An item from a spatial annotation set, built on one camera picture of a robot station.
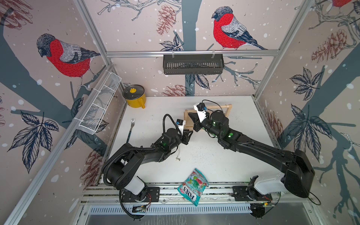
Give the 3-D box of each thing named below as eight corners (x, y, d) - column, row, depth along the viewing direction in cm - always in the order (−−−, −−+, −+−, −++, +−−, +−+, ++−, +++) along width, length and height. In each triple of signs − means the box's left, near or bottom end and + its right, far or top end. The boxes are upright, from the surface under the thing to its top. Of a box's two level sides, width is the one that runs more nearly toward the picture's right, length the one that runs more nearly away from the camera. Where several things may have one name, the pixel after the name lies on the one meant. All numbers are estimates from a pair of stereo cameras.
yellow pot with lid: (123, 109, 115) (117, 98, 105) (128, 96, 126) (123, 84, 115) (145, 109, 115) (141, 98, 105) (148, 96, 126) (145, 84, 115)
